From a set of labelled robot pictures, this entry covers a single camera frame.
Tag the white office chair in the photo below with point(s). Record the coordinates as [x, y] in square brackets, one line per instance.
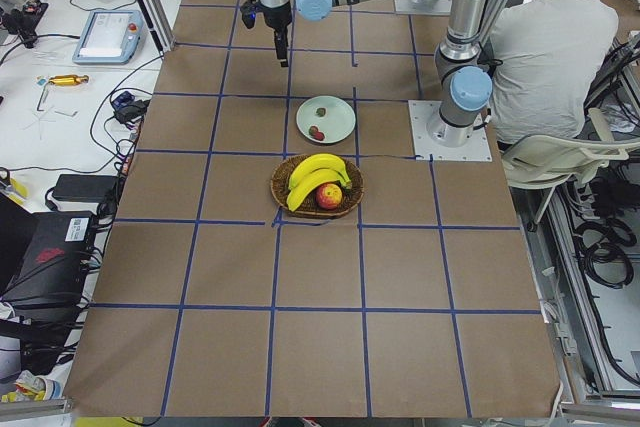
[544, 162]

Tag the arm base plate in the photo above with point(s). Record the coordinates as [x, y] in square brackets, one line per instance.
[435, 140]
[423, 7]

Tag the light green plate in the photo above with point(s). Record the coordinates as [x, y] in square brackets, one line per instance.
[338, 123]

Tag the person in white shirt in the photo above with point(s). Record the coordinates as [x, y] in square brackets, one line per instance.
[549, 52]

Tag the black computer box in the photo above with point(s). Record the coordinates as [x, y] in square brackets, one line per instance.
[45, 256]

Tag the gold wrapped tool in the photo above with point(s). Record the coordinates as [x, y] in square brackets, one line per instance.
[70, 80]

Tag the yellow banana bunch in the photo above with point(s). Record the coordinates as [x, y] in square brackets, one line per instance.
[311, 173]

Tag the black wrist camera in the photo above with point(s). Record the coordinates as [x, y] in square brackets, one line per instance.
[249, 10]

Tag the teach pendant tablet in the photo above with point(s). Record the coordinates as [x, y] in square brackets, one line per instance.
[109, 37]

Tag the red yellow apple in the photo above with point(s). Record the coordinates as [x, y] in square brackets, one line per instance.
[329, 196]

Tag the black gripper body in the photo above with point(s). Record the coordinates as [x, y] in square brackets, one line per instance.
[276, 17]

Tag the black power adapter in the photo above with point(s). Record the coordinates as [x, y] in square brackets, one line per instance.
[83, 188]

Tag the woven wicker basket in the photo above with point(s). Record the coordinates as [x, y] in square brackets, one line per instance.
[309, 208]

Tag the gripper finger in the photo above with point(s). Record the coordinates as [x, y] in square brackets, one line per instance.
[282, 53]

